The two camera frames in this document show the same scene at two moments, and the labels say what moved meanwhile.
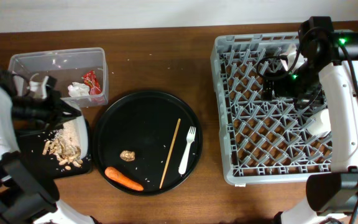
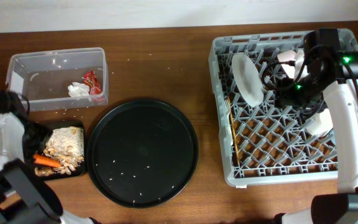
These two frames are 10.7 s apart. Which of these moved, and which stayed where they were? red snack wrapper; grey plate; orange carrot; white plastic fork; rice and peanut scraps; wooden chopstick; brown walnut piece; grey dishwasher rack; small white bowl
Moved: orange carrot; rice and peanut scraps; brown walnut piece; grey plate; wooden chopstick; white plastic fork
Stayed: red snack wrapper; small white bowl; grey dishwasher rack
